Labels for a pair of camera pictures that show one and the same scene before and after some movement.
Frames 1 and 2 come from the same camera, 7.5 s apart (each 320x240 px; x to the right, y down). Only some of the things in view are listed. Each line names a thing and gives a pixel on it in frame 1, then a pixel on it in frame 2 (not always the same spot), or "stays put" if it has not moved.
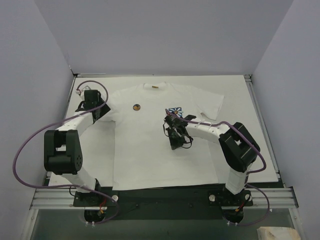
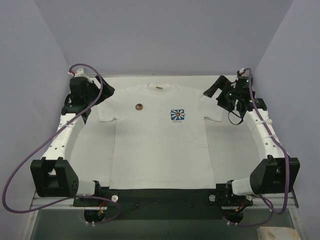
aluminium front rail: (55, 198) stays put
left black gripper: (100, 110) -> (100, 88)
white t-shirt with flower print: (143, 156) stays put
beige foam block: (273, 233) stays put
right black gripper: (175, 135) -> (222, 91)
